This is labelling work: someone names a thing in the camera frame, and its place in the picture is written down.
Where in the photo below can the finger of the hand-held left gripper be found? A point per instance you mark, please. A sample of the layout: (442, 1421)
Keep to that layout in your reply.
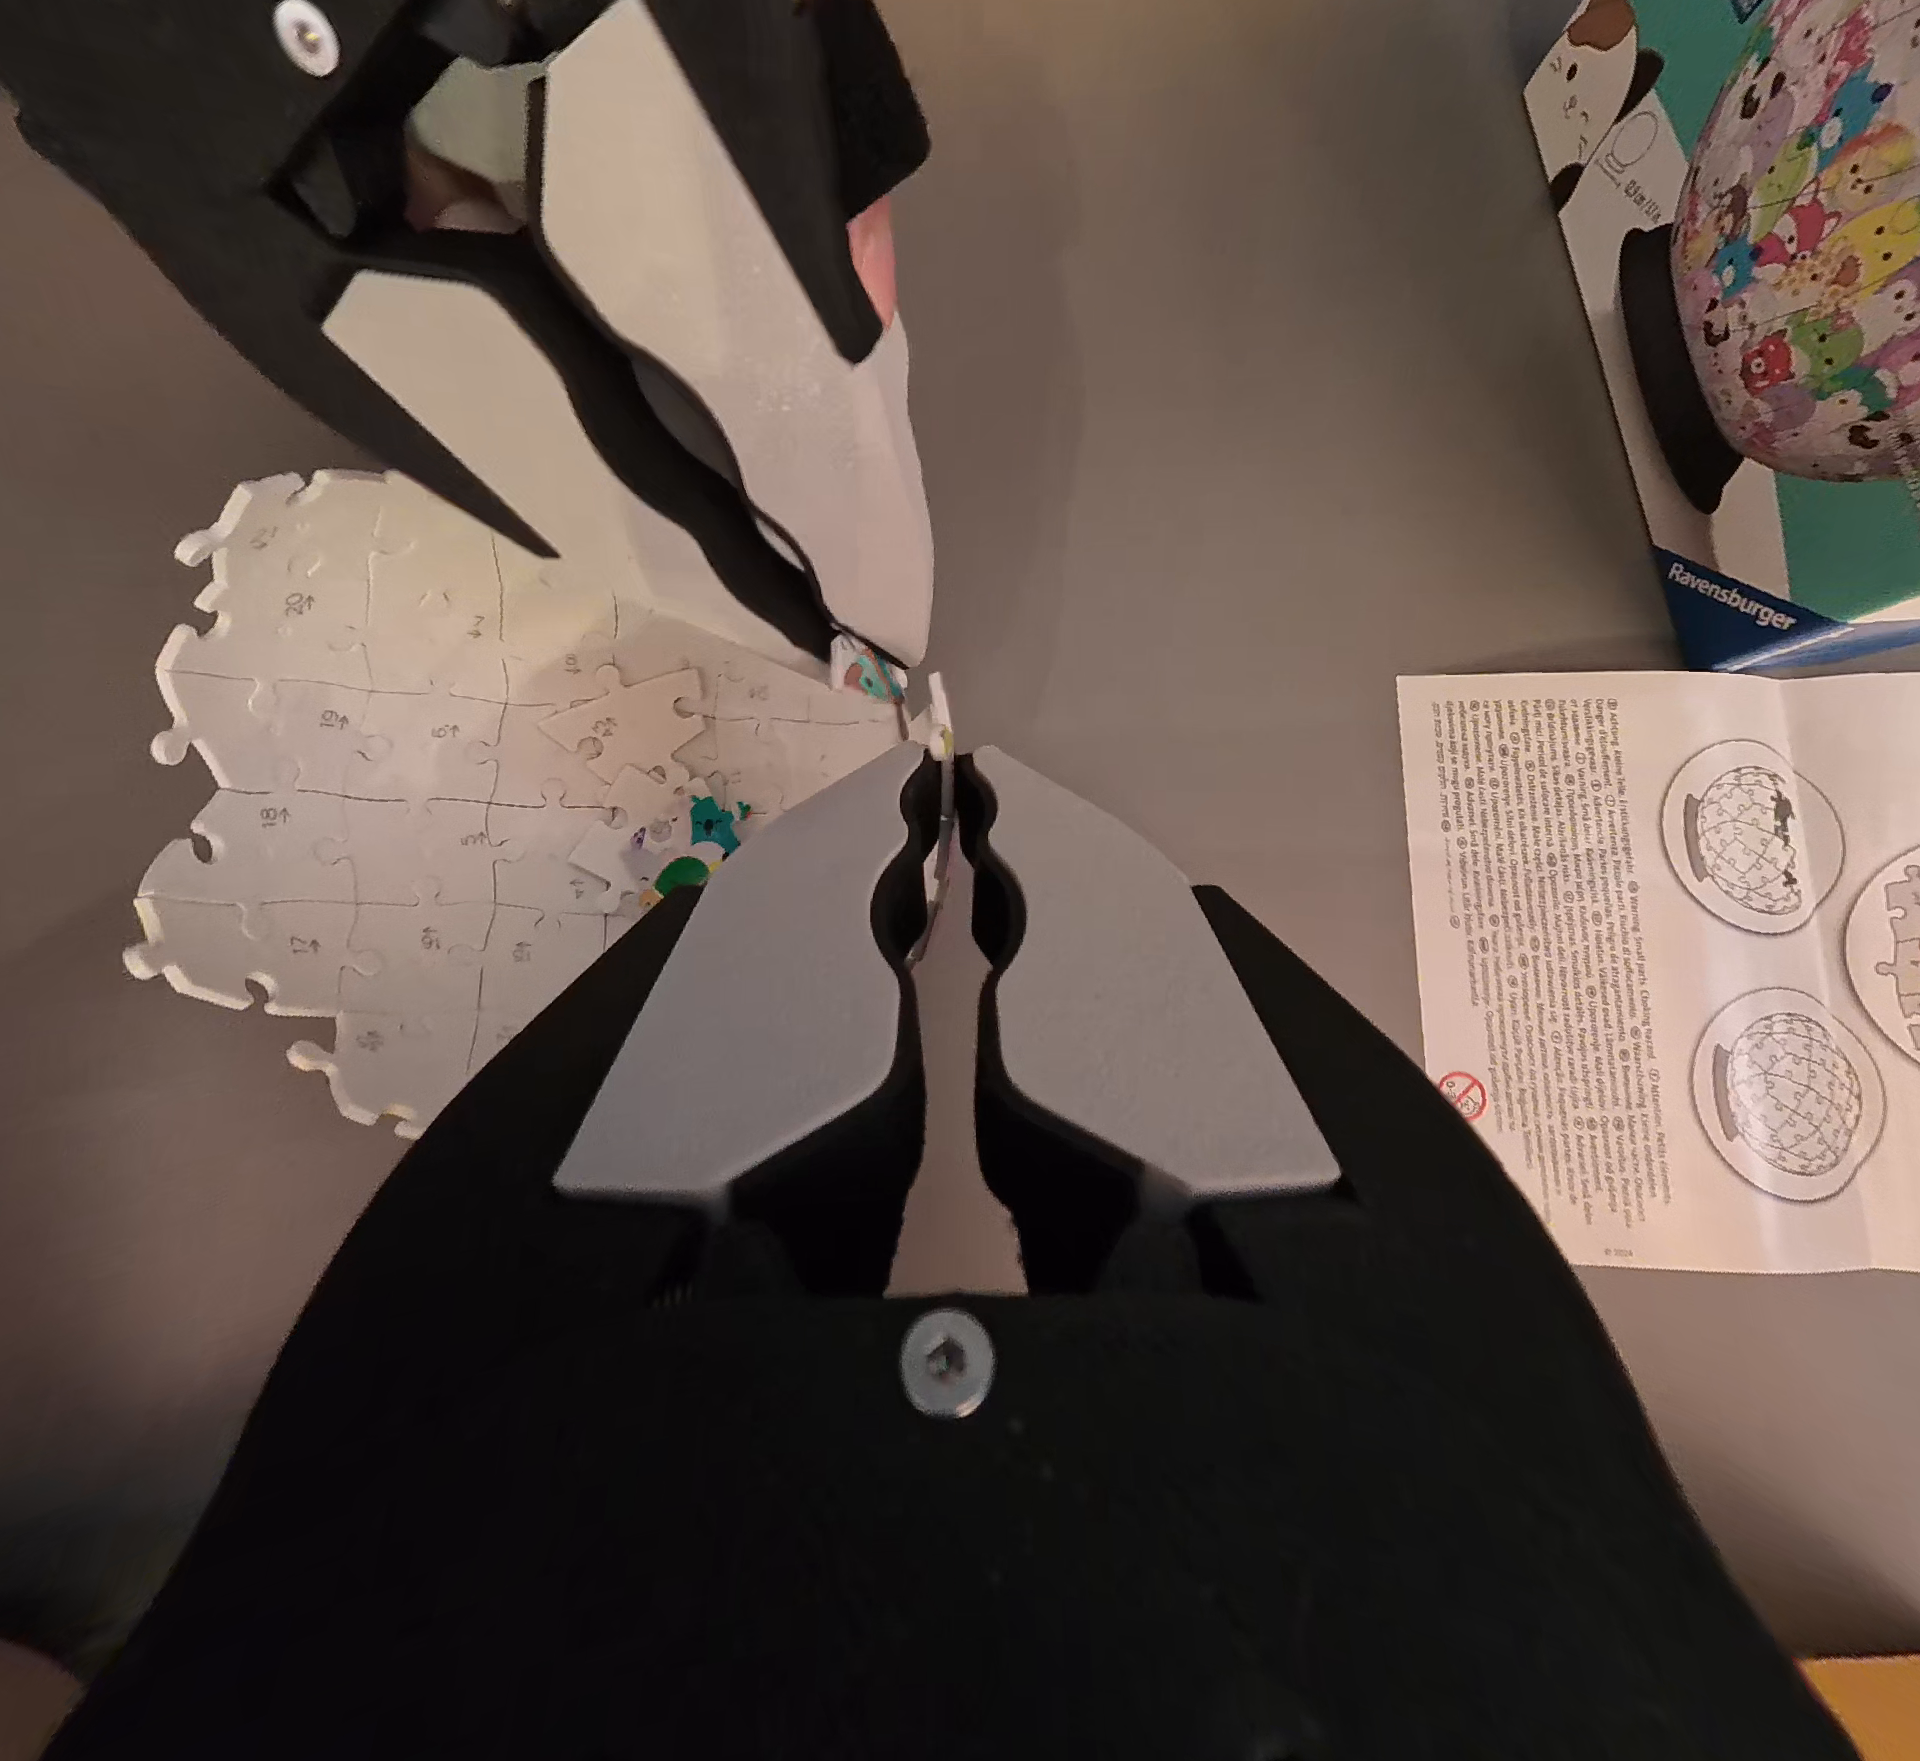
(451, 351)
(705, 261)

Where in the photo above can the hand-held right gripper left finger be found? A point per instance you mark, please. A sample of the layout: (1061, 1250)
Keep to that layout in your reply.
(752, 1029)

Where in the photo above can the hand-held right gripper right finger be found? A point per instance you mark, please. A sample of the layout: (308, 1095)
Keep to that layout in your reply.
(1140, 1029)

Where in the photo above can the white half puzzle ball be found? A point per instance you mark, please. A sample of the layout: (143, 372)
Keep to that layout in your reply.
(375, 816)

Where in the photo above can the yellow plastic bin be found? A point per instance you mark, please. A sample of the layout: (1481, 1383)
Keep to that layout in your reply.
(1867, 1716)

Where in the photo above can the person's right forearm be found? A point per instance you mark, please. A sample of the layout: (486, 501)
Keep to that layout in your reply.
(30, 1708)

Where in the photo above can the colourful loose puzzle piece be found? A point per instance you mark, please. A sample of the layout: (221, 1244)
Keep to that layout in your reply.
(705, 831)

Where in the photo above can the colourful puzzle box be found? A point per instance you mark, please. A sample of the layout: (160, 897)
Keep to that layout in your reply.
(1798, 216)

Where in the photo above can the person's left hand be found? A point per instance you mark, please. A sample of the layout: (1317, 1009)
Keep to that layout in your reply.
(880, 277)

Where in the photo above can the white instruction leaflet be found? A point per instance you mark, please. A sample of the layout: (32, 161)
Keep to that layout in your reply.
(1574, 966)

